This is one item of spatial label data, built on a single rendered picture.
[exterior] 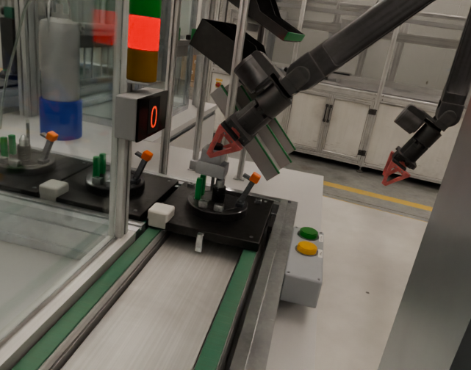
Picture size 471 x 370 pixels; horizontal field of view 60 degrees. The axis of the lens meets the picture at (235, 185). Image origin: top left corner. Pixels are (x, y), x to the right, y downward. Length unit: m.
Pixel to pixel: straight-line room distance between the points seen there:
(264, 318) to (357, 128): 4.30
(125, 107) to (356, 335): 0.58
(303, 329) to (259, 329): 0.19
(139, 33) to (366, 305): 0.69
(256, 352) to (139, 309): 0.22
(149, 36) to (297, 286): 0.50
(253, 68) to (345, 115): 4.04
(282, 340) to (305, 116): 4.25
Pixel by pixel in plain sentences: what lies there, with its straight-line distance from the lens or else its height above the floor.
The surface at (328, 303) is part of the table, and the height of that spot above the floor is 0.86.
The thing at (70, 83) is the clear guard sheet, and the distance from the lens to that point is 0.60.
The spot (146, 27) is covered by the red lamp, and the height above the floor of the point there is 1.34.
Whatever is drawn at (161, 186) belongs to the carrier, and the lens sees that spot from 1.04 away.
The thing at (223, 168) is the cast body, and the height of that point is 1.08.
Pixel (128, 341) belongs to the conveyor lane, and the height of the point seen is 0.92.
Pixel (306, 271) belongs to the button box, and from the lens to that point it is 0.80.
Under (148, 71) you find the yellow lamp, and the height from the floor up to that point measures 1.28.
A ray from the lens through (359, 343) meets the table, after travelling 0.84.
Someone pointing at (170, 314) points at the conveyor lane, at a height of 0.92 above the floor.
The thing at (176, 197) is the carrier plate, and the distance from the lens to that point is 0.98.
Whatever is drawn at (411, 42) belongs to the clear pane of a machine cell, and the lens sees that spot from 4.79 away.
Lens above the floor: 1.37
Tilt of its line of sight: 21 degrees down
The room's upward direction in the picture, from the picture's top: 8 degrees clockwise
